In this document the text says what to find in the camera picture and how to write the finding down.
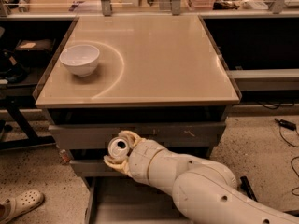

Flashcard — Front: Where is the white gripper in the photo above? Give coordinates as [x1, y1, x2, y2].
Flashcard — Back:
[104, 131, 164, 185]

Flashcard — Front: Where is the orange soda can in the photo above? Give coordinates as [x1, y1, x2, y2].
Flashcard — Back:
[107, 137, 130, 159]

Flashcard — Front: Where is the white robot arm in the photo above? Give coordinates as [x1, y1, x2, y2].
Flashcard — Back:
[104, 131, 299, 224]

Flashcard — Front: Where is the grey top drawer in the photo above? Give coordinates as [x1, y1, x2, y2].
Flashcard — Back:
[49, 122, 226, 149]

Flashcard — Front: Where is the grey middle drawer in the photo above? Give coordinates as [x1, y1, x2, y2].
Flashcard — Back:
[68, 157, 211, 177]

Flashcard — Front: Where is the grey open bottom drawer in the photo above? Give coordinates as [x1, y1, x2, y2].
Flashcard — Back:
[85, 176, 194, 224]

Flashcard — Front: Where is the grey drawer cabinet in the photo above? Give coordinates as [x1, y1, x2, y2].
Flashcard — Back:
[32, 14, 243, 224]

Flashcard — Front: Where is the white ceramic bowl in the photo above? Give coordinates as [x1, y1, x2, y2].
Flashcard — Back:
[59, 45, 100, 77]

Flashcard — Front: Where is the black metal floor bar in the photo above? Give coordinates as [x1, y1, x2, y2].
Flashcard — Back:
[240, 176, 257, 201]

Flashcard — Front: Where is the white clog shoe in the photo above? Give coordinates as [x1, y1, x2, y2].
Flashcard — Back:
[0, 189, 44, 224]

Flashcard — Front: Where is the black case on shelf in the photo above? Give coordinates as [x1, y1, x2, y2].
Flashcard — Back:
[14, 39, 55, 65]

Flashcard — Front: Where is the black power adapter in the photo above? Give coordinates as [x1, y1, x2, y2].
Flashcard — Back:
[275, 119, 296, 131]

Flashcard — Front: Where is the black table leg frame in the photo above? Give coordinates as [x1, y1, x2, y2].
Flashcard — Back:
[0, 98, 55, 150]

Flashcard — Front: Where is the black floor cable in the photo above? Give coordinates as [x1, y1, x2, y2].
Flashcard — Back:
[278, 126, 299, 196]

